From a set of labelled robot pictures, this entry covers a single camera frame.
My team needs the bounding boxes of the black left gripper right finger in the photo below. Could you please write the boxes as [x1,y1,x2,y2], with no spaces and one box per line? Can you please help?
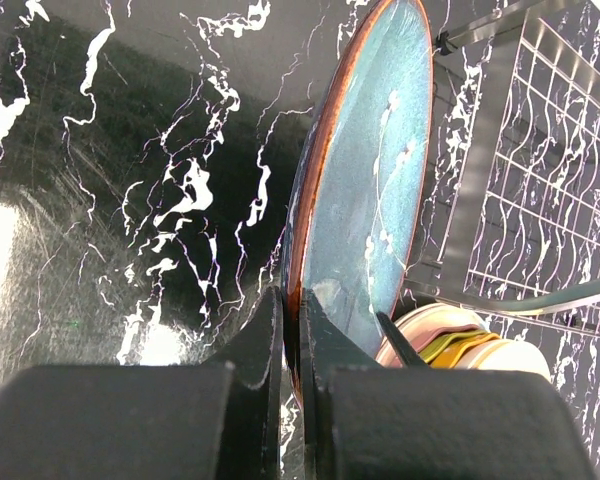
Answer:
[299,292,596,479]

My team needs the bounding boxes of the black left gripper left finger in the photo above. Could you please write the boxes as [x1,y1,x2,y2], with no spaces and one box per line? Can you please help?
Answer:
[0,287,283,479]

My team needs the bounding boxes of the yellow plate with drawing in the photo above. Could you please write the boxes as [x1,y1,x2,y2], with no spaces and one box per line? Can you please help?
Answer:
[455,339,551,381]

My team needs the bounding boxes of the blue glazed plate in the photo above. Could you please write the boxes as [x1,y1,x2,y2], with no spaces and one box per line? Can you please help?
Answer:
[282,1,433,377]

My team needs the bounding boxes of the yellow wavy plate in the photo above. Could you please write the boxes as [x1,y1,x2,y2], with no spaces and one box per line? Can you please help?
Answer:
[419,330,500,369]

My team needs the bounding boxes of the pink bottom plate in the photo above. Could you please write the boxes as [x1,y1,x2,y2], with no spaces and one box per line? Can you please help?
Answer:
[375,304,495,368]

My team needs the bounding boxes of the steel wire dish rack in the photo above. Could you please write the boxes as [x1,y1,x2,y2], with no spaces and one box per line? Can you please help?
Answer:
[404,0,600,341]

